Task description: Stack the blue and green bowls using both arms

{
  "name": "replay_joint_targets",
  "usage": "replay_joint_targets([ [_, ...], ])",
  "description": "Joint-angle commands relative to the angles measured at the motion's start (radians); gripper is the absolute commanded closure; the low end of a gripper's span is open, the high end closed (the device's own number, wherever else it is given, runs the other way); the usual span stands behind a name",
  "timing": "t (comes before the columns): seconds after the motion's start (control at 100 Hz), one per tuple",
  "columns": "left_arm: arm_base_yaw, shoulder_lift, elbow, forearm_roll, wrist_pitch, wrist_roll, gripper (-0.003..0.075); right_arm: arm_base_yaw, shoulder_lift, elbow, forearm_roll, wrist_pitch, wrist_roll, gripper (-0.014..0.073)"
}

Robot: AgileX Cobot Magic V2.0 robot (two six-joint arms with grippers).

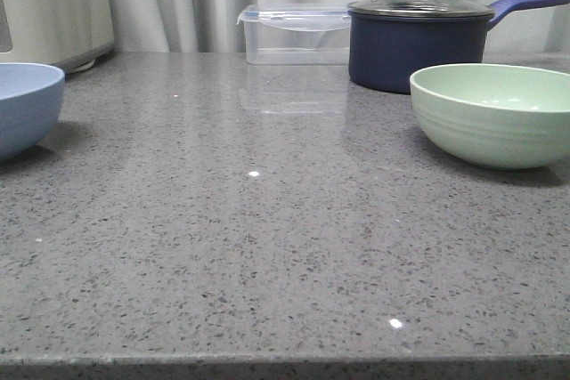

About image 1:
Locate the clear plastic container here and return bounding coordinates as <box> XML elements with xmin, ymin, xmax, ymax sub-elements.
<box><xmin>237</xmin><ymin>4</ymin><xmax>351</xmax><ymax>65</ymax></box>

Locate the dark blue saucepan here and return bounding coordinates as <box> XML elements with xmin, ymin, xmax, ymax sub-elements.
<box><xmin>347</xmin><ymin>0</ymin><xmax>569</xmax><ymax>93</ymax></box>

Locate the cream toaster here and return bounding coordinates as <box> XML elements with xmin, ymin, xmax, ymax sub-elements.
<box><xmin>1</xmin><ymin>0</ymin><xmax>114</xmax><ymax>71</ymax></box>

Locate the green bowl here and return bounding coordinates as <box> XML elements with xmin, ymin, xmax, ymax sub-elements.
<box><xmin>410</xmin><ymin>63</ymin><xmax>569</xmax><ymax>169</ymax></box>

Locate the glass pot lid blue knob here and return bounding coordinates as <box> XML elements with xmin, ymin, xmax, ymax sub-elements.
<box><xmin>347</xmin><ymin>0</ymin><xmax>494</xmax><ymax>18</ymax></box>

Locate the blue bowl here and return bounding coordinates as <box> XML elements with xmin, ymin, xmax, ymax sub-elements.
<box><xmin>1</xmin><ymin>62</ymin><xmax>65</xmax><ymax>160</ymax></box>

